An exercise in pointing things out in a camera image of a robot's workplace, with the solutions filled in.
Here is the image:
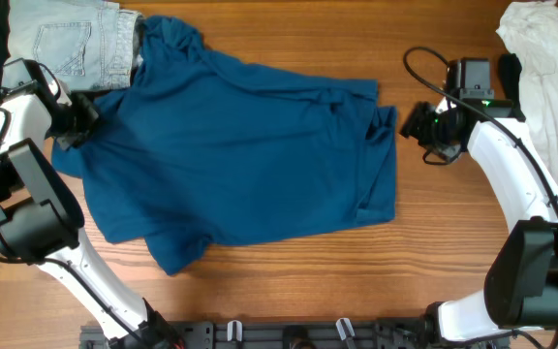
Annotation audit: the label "dark blue polo shirt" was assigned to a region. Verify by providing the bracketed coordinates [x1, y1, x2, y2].
[52, 16, 397, 274]

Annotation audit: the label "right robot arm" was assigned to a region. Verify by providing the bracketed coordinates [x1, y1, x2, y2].
[400, 58, 558, 348]

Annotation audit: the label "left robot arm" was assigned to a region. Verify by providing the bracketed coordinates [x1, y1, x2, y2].
[0, 58, 185, 348]

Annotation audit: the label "light blue denim shorts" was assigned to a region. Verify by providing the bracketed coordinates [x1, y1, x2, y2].
[8, 0, 144, 91]

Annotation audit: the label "white t-shirt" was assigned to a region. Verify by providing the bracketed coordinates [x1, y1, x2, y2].
[496, 1, 558, 184]

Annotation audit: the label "right black cable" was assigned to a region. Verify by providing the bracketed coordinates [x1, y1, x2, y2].
[402, 46, 558, 349]

